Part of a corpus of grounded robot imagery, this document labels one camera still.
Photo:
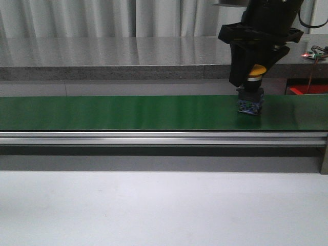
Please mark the green conveyor belt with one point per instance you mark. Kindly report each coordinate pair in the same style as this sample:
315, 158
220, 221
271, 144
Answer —
185, 112

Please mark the aluminium conveyor frame rail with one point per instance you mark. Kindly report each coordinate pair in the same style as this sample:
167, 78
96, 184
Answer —
266, 138

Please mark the small circuit board red LED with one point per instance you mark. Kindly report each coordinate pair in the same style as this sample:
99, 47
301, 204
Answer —
313, 55

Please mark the red bin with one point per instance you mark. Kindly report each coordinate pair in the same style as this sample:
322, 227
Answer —
303, 89

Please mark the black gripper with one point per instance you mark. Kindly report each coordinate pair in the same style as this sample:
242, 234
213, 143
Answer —
245, 43

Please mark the grey pleated curtain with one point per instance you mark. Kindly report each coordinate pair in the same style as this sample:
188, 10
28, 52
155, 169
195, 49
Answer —
43, 19

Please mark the grey conveyor support post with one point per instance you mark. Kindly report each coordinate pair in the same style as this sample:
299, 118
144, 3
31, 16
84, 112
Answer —
324, 163

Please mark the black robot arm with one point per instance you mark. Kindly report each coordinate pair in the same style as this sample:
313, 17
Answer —
274, 17

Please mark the grey stone-top counter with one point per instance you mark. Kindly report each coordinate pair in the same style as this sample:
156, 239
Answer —
113, 58

